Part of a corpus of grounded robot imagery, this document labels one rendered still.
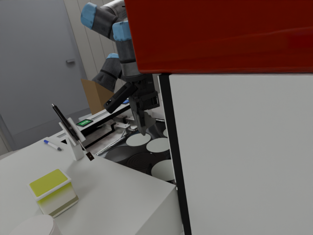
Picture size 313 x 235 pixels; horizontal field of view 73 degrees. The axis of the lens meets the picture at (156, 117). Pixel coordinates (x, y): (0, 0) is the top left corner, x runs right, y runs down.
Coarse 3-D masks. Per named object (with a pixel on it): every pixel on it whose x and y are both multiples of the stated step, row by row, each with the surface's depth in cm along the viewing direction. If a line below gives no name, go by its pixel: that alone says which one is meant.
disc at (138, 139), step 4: (132, 136) 88; (136, 136) 87; (140, 136) 86; (144, 136) 86; (148, 136) 85; (128, 140) 85; (132, 140) 84; (136, 140) 84; (140, 140) 83; (144, 140) 83; (148, 140) 82; (128, 144) 82; (132, 144) 82; (136, 144) 81; (140, 144) 81
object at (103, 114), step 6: (120, 108) 104; (96, 114) 102; (102, 114) 101; (108, 114) 99; (96, 120) 94; (78, 126) 91; (84, 126) 90; (60, 132) 89; (54, 138) 84; (60, 138) 83
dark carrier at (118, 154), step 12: (156, 120) 98; (156, 132) 87; (120, 144) 83; (144, 144) 80; (108, 156) 77; (120, 156) 75; (132, 156) 74; (144, 156) 73; (156, 156) 71; (168, 156) 70; (132, 168) 67; (144, 168) 66
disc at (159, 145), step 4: (152, 140) 82; (156, 140) 81; (160, 140) 81; (164, 140) 80; (148, 144) 80; (152, 144) 79; (156, 144) 79; (160, 144) 78; (164, 144) 78; (168, 144) 77; (148, 148) 77; (152, 148) 76; (156, 148) 76; (160, 148) 75; (164, 148) 75; (168, 148) 75
